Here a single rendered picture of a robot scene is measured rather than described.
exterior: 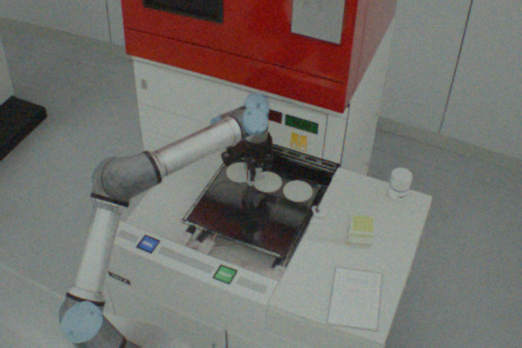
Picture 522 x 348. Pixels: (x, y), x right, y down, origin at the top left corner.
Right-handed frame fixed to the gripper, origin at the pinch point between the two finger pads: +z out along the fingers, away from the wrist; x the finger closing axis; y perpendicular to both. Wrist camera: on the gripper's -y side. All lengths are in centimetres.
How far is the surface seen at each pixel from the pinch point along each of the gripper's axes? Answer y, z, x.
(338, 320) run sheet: 7, -6, -64
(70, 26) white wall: -60, 76, 270
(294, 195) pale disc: 13.5, 1.3, -8.8
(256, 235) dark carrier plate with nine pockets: -4.0, 1.3, -22.5
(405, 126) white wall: 132, 83, 101
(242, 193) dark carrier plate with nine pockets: -3.0, 1.3, -3.3
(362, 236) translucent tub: 22.8, -10.3, -41.3
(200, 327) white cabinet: -27, 22, -39
